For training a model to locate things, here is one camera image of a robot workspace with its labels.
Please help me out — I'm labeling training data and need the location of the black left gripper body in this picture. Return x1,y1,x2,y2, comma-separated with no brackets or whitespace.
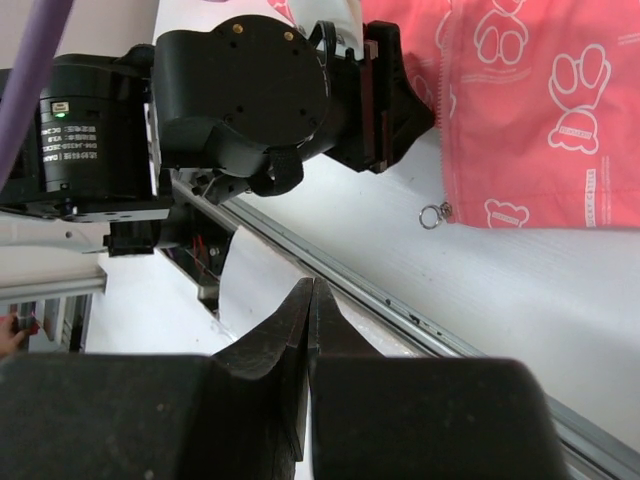
129,15,373,197

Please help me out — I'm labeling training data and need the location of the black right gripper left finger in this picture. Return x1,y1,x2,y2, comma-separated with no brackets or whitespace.
1,278,313,479

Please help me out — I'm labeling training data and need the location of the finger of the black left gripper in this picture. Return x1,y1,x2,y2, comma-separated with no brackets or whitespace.
361,21,434,174

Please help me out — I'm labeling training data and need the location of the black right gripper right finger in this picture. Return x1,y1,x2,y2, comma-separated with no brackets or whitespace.
309,280,568,479

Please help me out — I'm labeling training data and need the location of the metal zipper pull ring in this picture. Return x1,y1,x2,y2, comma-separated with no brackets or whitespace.
418,201,454,231

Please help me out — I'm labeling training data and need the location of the pink bear print jacket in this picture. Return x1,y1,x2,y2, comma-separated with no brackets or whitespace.
273,1,639,230

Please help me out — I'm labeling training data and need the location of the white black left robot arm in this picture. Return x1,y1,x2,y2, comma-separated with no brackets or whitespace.
1,15,435,256

